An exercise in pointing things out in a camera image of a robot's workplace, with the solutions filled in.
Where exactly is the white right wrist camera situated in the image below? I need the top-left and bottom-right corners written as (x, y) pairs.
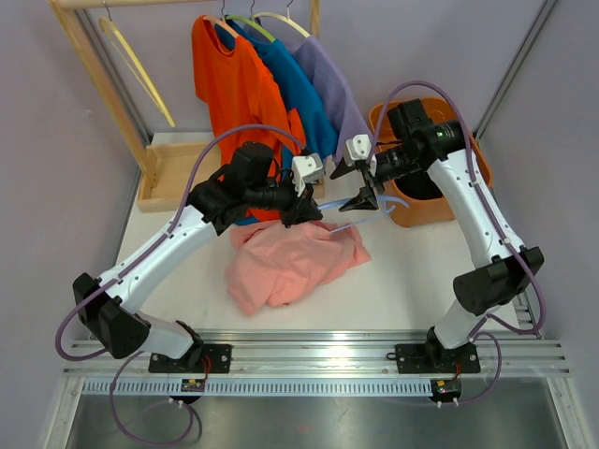
top-left (343, 134), bottom-right (372, 167)

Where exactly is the light blue hanger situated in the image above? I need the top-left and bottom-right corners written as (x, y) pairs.
top-left (332, 195), bottom-right (410, 234)

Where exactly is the yellow hanger with metal hook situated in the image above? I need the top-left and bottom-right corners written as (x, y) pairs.
top-left (98, 1), bottom-right (176, 128)

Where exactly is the blue t shirt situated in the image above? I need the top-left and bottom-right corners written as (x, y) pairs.
top-left (226, 16), bottom-right (338, 160)

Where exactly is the black t shirt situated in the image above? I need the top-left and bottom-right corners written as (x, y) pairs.
top-left (395, 171), bottom-right (443, 200)

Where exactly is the pink t shirt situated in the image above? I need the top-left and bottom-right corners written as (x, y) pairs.
top-left (225, 221), bottom-right (372, 316)

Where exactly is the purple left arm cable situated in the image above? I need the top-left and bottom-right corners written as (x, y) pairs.
top-left (54, 123), bottom-right (312, 444)

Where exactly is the peach hanger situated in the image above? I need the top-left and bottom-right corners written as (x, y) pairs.
top-left (191, 14), bottom-right (250, 54)

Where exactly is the lavender t shirt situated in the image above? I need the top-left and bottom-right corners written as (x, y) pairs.
top-left (252, 13), bottom-right (375, 165)

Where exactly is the white slotted cable duct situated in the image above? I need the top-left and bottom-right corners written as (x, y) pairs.
top-left (82, 377), bottom-right (432, 398)

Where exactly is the orange plastic basket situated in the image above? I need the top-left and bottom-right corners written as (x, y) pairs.
top-left (369, 97), bottom-right (492, 227)

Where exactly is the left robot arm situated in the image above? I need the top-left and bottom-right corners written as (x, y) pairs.
top-left (73, 142), bottom-right (324, 372)

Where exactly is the aluminium mounting rail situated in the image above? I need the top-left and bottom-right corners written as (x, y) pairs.
top-left (61, 328), bottom-right (573, 380)

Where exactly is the green hanger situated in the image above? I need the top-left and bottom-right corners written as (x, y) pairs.
top-left (223, 1), bottom-right (277, 44)

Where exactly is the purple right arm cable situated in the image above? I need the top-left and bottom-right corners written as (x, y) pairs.
top-left (372, 80), bottom-right (548, 408)

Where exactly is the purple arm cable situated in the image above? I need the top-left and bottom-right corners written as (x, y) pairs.
top-left (54, 123), bottom-right (312, 444)
top-left (372, 80), bottom-right (548, 408)

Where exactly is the orange t shirt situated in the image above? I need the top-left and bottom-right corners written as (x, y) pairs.
top-left (191, 14), bottom-right (308, 224)

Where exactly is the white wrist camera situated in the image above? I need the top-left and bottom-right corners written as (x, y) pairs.
top-left (343, 134), bottom-right (372, 167)
top-left (291, 153), bottom-right (325, 197)

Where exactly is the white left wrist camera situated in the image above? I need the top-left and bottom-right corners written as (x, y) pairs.
top-left (291, 153), bottom-right (325, 197)

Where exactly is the wooden clothes rack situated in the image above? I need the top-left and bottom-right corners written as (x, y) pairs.
top-left (46, 0), bottom-right (326, 214)

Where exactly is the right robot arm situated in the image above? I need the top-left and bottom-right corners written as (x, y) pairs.
top-left (332, 99), bottom-right (544, 374)

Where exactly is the cream hanger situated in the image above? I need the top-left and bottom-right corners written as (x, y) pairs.
top-left (251, 0), bottom-right (311, 38)

